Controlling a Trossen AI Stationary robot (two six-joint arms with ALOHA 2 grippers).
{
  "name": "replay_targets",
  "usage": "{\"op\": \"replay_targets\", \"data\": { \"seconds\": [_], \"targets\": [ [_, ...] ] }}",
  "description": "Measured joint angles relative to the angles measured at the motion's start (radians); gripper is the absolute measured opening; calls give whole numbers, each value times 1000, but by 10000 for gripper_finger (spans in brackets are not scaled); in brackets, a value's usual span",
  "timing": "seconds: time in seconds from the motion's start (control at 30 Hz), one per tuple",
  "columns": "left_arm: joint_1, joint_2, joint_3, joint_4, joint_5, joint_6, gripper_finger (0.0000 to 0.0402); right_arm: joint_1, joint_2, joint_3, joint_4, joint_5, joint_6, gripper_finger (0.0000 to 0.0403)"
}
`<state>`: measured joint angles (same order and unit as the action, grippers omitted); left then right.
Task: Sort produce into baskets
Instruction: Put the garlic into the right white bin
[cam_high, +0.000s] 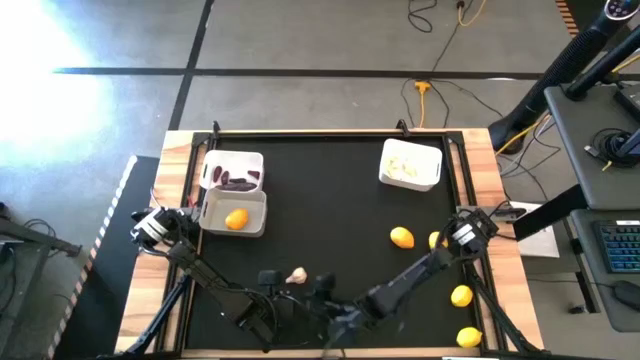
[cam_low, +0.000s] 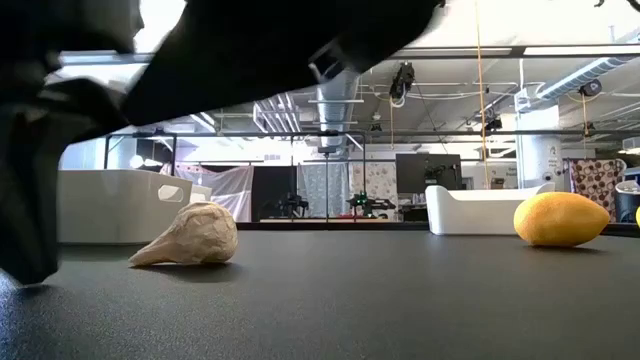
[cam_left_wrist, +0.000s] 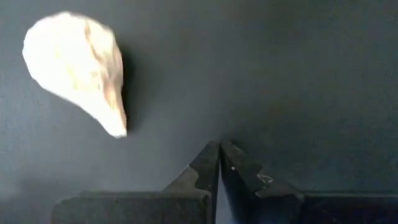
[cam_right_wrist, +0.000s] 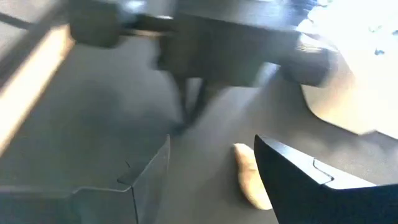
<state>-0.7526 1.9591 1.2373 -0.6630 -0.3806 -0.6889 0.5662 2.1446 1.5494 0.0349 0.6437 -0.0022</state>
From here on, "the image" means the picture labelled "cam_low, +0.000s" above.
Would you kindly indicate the black backdrop panel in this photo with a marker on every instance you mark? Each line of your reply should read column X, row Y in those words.
column 272, row 190

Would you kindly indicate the black trash bin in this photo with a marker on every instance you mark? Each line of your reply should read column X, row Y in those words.
column 627, row 205

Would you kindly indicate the distant black metal frame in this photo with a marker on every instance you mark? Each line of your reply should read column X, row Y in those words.
column 250, row 135

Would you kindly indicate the brown polka dot curtain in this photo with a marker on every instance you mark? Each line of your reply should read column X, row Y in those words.
column 595, row 185

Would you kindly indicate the white ceiling pipes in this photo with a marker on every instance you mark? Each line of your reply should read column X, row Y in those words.
column 280, row 115

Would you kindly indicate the overhead rig beam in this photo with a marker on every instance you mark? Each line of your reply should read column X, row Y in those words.
column 517, row 51

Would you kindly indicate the white plastic basket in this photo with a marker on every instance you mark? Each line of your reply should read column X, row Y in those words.
column 115, row 210
column 202, row 194
column 465, row 215

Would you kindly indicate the white draped sheet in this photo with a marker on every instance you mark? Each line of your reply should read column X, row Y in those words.
column 235, row 190

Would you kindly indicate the round black ceiling reel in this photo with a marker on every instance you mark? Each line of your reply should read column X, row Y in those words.
column 591, row 88

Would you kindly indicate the cream floral curtain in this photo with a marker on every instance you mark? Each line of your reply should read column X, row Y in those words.
column 375, row 180

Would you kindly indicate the silver ventilation duct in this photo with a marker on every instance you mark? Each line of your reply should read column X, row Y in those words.
column 337, row 115

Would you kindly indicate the white round column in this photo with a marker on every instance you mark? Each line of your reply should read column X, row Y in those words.
column 540, row 150

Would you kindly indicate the white garlic bulb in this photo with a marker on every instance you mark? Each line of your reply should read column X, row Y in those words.
column 200, row 235

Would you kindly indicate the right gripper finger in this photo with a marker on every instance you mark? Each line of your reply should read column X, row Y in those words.
column 225, row 60

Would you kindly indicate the yellow mango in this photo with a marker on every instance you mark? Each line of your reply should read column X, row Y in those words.
column 560, row 220

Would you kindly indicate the black monitor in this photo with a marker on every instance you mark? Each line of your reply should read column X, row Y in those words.
column 427, row 172

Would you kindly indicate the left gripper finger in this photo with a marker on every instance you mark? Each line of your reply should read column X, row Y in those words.
column 30, row 225

